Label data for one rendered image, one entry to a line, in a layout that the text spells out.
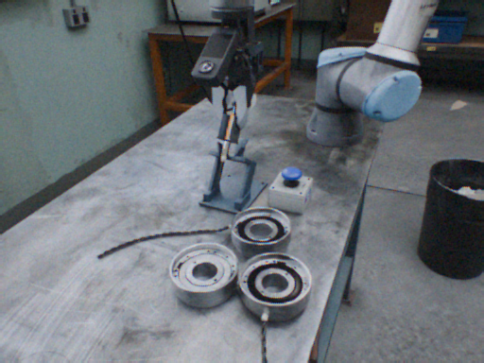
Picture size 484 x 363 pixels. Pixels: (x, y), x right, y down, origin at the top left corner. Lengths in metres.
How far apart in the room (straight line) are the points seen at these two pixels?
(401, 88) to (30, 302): 0.78
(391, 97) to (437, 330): 1.06
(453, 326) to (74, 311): 1.42
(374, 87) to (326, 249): 0.36
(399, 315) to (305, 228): 1.03
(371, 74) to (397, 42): 0.08
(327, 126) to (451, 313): 1.03
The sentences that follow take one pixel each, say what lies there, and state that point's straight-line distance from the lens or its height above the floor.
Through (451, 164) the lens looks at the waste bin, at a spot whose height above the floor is 0.41.
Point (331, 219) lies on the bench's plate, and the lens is 0.76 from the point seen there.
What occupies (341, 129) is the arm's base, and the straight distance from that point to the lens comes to 1.02.
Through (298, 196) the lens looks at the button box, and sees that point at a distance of 0.74.
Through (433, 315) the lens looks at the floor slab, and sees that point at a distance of 1.76.
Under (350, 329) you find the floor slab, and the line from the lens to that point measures 1.62.
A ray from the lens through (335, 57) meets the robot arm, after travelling 0.97.
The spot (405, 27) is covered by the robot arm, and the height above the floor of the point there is 1.10.
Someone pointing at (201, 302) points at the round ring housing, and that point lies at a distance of 0.58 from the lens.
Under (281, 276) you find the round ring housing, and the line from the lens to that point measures 0.60.
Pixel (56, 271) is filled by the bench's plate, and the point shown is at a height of 0.80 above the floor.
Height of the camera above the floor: 1.25
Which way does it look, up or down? 31 degrees down
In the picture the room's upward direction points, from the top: 2 degrees counter-clockwise
